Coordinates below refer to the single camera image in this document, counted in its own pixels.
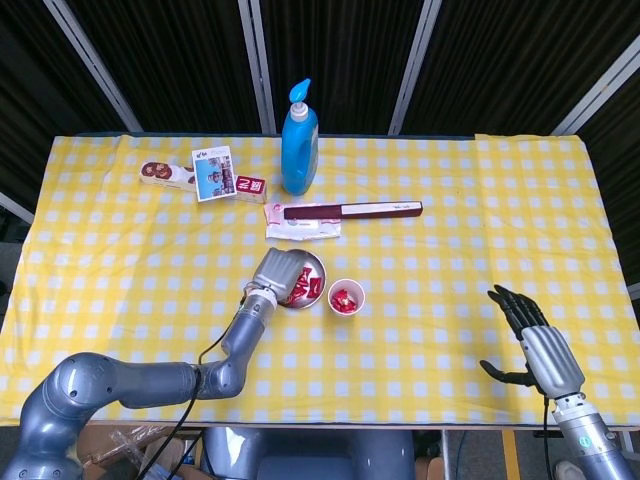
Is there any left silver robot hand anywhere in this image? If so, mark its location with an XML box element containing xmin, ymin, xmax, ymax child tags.
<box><xmin>243</xmin><ymin>247</ymin><xmax>305</xmax><ymax>304</ymax></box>

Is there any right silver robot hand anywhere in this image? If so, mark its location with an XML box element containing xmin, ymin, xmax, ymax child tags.
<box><xmin>478</xmin><ymin>284</ymin><xmax>586</xmax><ymax>401</ymax></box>

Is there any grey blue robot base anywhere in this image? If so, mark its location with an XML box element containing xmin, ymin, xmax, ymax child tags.
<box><xmin>202</xmin><ymin>427</ymin><xmax>416</xmax><ymax>480</ymax></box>

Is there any metal bowl of red candies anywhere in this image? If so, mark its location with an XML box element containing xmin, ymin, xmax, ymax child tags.
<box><xmin>277</xmin><ymin>248</ymin><xmax>329</xmax><ymax>311</ymax></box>

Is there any white paper cup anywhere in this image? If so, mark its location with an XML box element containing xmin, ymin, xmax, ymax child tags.
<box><xmin>327</xmin><ymin>278</ymin><xmax>366</xmax><ymax>318</ymax></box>

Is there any white pink plastic packet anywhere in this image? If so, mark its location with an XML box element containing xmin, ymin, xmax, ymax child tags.
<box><xmin>263</xmin><ymin>201</ymin><xmax>343</xmax><ymax>241</ymax></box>

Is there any blue photo card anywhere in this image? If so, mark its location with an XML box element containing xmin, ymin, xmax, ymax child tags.
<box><xmin>192</xmin><ymin>145</ymin><xmax>238</xmax><ymax>203</ymax></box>

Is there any long maroon slim box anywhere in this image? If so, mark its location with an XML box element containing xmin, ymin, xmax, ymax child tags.
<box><xmin>283</xmin><ymin>200</ymin><xmax>424</xmax><ymax>222</ymax></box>

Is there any blue pump detergent bottle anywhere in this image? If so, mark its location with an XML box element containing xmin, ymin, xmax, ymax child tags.
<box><xmin>280</xmin><ymin>77</ymin><xmax>320</xmax><ymax>196</ymax></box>

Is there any yellow white checked tablecloth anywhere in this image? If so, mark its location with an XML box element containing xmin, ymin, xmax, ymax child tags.
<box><xmin>0</xmin><ymin>132</ymin><xmax>640</xmax><ymax>427</ymax></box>

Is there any white metal table leg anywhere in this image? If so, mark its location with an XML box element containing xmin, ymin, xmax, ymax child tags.
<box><xmin>441</xmin><ymin>428</ymin><xmax>459</xmax><ymax>480</ymax></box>

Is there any long beige cookie box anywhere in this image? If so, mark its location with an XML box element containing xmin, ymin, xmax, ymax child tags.
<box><xmin>138</xmin><ymin>160</ymin><xmax>268</xmax><ymax>205</ymax></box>

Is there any small brown box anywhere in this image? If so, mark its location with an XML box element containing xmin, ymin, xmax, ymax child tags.
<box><xmin>415</xmin><ymin>457</ymin><xmax>446</xmax><ymax>480</ymax></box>

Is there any brown cardboard box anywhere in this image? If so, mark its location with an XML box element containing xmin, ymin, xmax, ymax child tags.
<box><xmin>79</xmin><ymin>424</ymin><xmax>202</xmax><ymax>480</ymax></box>

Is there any clear plastic wrap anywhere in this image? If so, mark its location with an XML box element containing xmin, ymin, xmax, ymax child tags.
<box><xmin>109</xmin><ymin>428</ymin><xmax>166</xmax><ymax>480</ymax></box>

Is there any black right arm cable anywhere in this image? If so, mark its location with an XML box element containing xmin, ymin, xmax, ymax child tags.
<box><xmin>540</xmin><ymin>394</ymin><xmax>555</xmax><ymax>480</ymax></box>

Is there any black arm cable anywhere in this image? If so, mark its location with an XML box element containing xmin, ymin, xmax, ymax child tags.
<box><xmin>137</xmin><ymin>339</ymin><xmax>227</xmax><ymax>480</ymax></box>
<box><xmin>540</xmin><ymin>394</ymin><xmax>555</xmax><ymax>480</ymax></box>

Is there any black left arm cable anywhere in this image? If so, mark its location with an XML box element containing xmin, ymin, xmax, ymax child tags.
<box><xmin>137</xmin><ymin>339</ymin><xmax>227</xmax><ymax>480</ymax></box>

